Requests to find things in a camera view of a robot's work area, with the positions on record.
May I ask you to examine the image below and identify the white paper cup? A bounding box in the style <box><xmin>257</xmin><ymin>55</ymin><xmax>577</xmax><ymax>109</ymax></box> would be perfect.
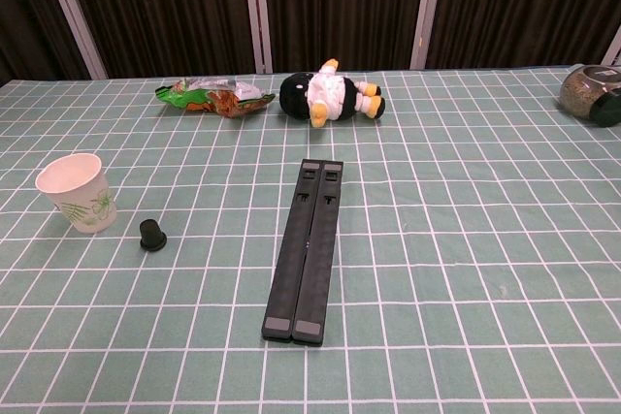
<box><xmin>34</xmin><ymin>152</ymin><xmax>118</xmax><ymax>235</ymax></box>

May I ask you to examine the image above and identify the small black ball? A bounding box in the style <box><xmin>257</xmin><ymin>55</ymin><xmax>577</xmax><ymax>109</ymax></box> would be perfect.
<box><xmin>139</xmin><ymin>219</ymin><xmax>169</xmax><ymax>253</ymax></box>

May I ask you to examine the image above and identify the black folded stand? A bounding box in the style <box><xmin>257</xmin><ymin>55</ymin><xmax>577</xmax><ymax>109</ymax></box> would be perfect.
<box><xmin>261</xmin><ymin>158</ymin><xmax>344</xmax><ymax>346</ymax></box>

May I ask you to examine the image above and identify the black white plush penguin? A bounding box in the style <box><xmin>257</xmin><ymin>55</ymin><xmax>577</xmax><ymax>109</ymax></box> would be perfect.
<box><xmin>279</xmin><ymin>58</ymin><xmax>387</xmax><ymax>129</ymax></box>

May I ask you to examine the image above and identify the green orange snack bag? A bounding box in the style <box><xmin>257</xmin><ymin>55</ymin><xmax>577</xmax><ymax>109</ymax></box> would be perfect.
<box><xmin>154</xmin><ymin>76</ymin><xmax>277</xmax><ymax>119</ymax></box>

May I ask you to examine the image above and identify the green checkered tablecloth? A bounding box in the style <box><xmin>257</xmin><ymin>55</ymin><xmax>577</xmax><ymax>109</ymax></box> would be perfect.
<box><xmin>0</xmin><ymin>63</ymin><xmax>621</xmax><ymax>414</ymax></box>

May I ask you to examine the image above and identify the dark curtain panel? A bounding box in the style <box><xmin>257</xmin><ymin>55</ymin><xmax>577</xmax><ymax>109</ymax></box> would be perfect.
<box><xmin>57</xmin><ymin>0</ymin><xmax>258</xmax><ymax>80</ymax></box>
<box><xmin>426</xmin><ymin>0</ymin><xmax>621</xmax><ymax>70</ymax></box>
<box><xmin>0</xmin><ymin>0</ymin><xmax>93</xmax><ymax>88</ymax></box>
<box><xmin>261</xmin><ymin>0</ymin><xmax>431</xmax><ymax>74</ymax></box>

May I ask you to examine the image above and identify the glass jar with dark lid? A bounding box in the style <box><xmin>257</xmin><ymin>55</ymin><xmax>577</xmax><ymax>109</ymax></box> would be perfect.
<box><xmin>557</xmin><ymin>63</ymin><xmax>621</xmax><ymax>129</ymax></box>

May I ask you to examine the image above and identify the white screen frame post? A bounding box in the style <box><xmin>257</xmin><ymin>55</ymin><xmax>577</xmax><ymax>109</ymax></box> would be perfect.
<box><xmin>241</xmin><ymin>0</ymin><xmax>274</xmax><ymax>73</ymax></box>
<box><xmin>409</xmin><ymin>0</ymin><xmax>446</xmax><ymax>70</ymax></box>
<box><xmin>600</xmin><ymin>28</ymin><xmax>621</xmax><ymax>66</ymax></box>
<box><xmin>37</xmin><ymin>0</ymin><xmax>109</xmax><ymax>80</ymax></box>

